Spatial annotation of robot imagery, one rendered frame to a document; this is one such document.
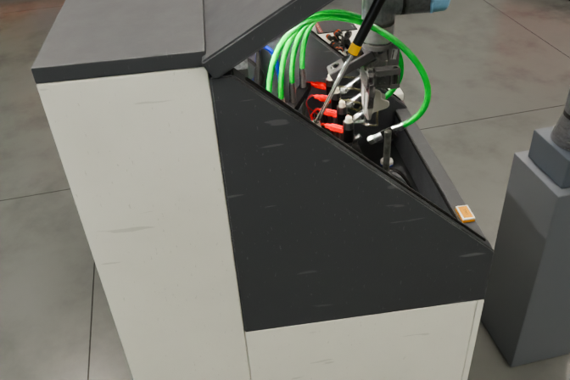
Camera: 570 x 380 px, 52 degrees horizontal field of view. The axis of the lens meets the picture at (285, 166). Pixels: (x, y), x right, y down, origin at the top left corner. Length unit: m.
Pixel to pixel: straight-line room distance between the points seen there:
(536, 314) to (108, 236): 1.52
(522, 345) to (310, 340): 1.06
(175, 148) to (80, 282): 1.81
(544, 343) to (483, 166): 1.24
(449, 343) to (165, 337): 0.71
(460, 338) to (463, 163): 1.86
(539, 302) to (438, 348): 0.66
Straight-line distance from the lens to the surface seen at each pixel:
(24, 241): 3.16
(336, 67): 1.42
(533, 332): 2.31
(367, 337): 1.51
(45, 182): 3.52
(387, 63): 1.43
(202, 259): 1.25
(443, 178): 1.61
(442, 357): 1.66
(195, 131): 1.06
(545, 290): 2.16
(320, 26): 2.41
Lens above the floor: 1.90
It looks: 35 degrees down
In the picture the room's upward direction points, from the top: 4 degrees counter-clockwise
